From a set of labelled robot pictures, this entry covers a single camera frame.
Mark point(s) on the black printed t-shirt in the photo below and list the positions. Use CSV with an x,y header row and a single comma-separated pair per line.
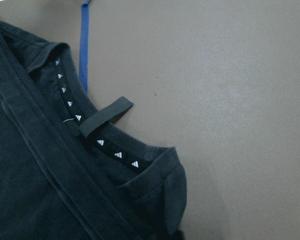
x,y
67,172

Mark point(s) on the brown paper table cover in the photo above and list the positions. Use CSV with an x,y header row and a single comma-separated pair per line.
x,y
218,80

